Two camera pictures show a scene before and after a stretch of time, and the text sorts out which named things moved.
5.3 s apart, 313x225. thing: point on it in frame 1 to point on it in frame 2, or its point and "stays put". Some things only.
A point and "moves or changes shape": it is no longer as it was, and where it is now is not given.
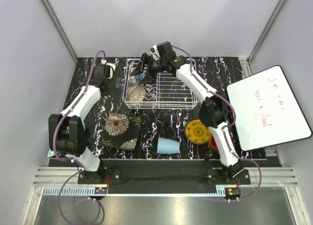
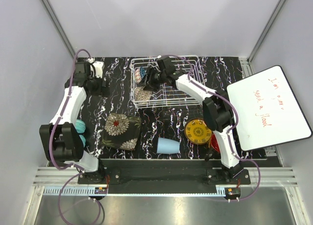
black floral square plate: (120, 131) stays put
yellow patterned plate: (197, 133) stays put
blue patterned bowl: (135, 79) moves or changes shape
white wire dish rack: (168, 92) moves or changes shape
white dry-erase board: (266, 110) stays put
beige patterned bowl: (136, 93) moves or changes shape
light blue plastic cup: (167, 146) stays put
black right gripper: (149, 79) to (145, 79)
